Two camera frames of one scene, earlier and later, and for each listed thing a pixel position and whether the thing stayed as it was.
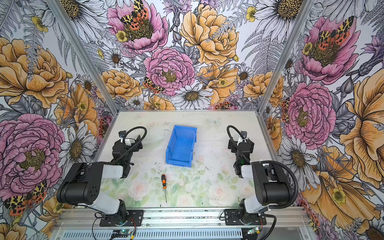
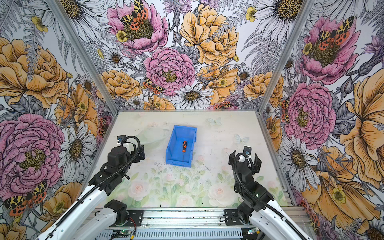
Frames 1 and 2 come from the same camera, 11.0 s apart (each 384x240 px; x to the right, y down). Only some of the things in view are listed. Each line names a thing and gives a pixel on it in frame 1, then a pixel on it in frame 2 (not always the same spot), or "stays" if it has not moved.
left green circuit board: [120, 233] stays
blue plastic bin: [180, 145] stays
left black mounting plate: [135, 218] stays
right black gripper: [229, 146] to [256, 165]
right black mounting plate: [232, 217] stays
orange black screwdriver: [164, 181] to [184, 148]
